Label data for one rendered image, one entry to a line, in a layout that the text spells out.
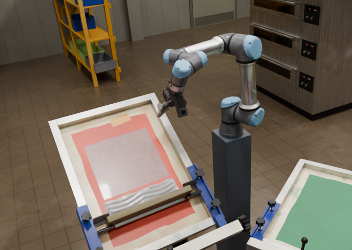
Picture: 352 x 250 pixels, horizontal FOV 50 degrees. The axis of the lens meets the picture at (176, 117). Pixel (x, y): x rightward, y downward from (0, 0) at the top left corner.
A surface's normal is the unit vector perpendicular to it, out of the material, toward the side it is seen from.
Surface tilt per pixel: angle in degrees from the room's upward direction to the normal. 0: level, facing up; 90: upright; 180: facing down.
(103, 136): 32
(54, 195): 0
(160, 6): 90
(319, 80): 90
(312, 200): 0
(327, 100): 90
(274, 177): 0
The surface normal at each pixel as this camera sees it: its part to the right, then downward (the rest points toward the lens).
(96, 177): 0.18, -0.55
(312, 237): -0.08, -0.88
